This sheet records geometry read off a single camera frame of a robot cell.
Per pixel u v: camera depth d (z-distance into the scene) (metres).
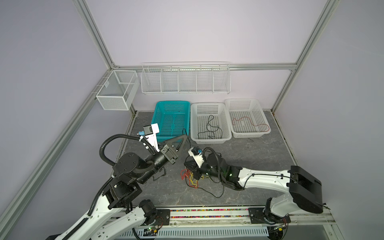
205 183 0.85
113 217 0.43
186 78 0.99
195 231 0.71
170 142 0.47
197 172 0.65
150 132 0.46
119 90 1.02
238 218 0.74
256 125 1.09
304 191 0.42
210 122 1.12
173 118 1.16
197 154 0.63
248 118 1.15
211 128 1.08
